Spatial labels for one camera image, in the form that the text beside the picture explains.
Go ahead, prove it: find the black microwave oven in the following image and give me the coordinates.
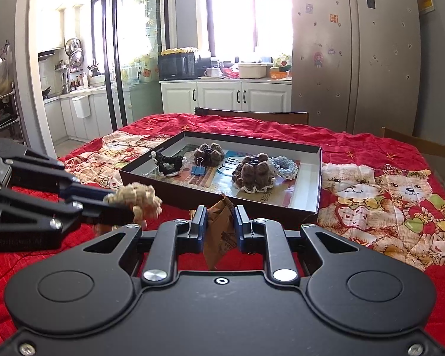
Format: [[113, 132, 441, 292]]
[[158, 53, 197, 81]]

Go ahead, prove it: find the black cardboard box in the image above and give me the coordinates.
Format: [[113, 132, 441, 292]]
[[119, 131, 323, 215]]

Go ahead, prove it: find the grey refrigerator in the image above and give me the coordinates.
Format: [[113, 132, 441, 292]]
[[291, 0, 423, 138]]

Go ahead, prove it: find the cream crochet scrunchie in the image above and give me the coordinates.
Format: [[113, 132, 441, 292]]
[[103, 182, 164, 231]]

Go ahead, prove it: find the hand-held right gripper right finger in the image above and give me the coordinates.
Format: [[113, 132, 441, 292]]
[[234, 205, 360, 285]]

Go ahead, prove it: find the brown white-edged crochet scrunchie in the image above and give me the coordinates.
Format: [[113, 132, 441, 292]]
[[231, 163, 276, 194]]

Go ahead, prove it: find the white hanging bin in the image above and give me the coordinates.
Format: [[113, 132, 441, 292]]
[[71, 95, 92, 119]]

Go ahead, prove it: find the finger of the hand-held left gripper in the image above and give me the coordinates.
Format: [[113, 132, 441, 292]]
[[0, 182, 135, 229], [4, 149, 116, 201]]

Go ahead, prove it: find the black sliding door frame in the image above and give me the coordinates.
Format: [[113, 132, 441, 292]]
[[103, 0, 131, 132]]

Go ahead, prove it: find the brown paper packet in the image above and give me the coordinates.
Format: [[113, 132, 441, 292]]
[[202, 194, 241, 271]]

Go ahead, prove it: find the dark wooden chair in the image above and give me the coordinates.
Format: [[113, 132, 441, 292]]
[[194, 107, 309, 125]]

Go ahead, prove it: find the blue crochet scrunchie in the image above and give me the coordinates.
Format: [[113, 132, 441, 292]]
[[269, 155, 300, 180]]

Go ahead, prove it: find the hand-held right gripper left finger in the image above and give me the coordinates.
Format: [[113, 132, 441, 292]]
[[82, 205, 208, 285]]

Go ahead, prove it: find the metal storage rack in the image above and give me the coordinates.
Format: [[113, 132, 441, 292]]
[[0, 82, 25, 145]]

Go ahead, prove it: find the white plastic container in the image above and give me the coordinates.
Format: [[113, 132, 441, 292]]
[[238, 63, 271, 79]]

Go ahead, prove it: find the orange box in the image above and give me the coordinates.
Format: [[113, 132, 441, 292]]
[[270, 67, 293, 81]]

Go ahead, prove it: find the white kitchen cabinet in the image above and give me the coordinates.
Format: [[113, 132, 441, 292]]
[[159, 80, 293, 115]]

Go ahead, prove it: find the yellow cloth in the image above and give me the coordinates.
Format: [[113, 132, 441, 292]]
[[160, 47, 200, 56]]

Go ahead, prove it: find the printed magazine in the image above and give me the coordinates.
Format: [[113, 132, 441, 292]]
[[148, 144, 301, 206]]

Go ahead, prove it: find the black white-edged crochet scrunchie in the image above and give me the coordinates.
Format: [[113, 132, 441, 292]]
[[150, 151, 188, 177]]

